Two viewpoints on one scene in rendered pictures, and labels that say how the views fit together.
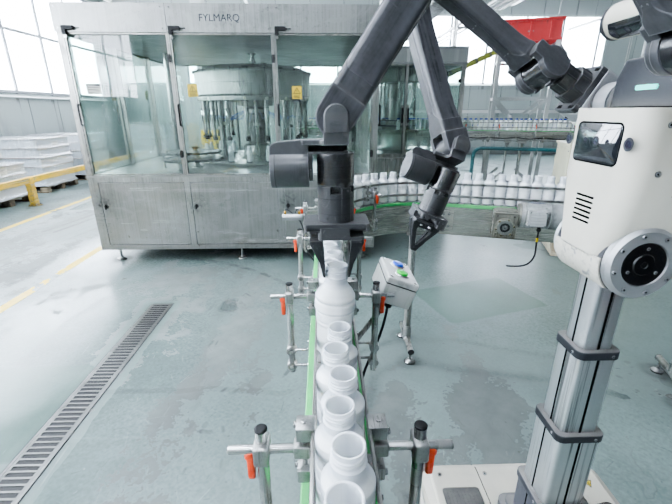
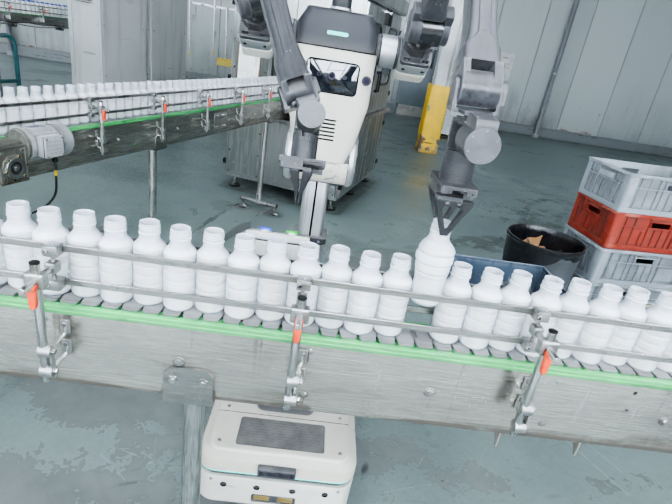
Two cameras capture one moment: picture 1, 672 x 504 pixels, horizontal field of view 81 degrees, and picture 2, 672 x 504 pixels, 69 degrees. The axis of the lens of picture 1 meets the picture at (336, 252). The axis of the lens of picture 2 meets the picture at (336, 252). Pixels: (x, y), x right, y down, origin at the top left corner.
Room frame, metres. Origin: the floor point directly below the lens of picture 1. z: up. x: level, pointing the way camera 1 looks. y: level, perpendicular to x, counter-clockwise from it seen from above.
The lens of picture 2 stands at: (0.83, 0.84, 1.52)
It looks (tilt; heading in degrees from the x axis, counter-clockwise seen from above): 23 degrees down; 268
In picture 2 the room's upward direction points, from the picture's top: 9 degrees clockwise
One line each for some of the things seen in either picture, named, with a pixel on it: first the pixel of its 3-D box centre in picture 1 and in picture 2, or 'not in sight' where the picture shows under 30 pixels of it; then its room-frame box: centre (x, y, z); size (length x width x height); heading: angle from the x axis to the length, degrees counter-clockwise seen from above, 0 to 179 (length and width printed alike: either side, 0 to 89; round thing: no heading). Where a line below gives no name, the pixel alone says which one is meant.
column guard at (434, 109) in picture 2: not in sight; (432, 118); (-0.71, -7.65, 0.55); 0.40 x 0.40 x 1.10; 2
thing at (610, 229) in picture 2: not in sight; (634, 223); (-1.04, -2.00, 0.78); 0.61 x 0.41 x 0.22; 8
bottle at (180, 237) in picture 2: not in sight; (179, 267); (1.09, 0.02, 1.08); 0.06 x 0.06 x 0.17
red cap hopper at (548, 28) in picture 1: (515, 116); not in sight; (7.06, -3.04, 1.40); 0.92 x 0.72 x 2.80; 74
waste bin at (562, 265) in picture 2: not in sight; (529, 284); (-0.49, -1.88, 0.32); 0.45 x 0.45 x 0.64
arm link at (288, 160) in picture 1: (308, 147); (479, 119); (0.61, 0.04, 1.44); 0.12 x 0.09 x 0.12; 93
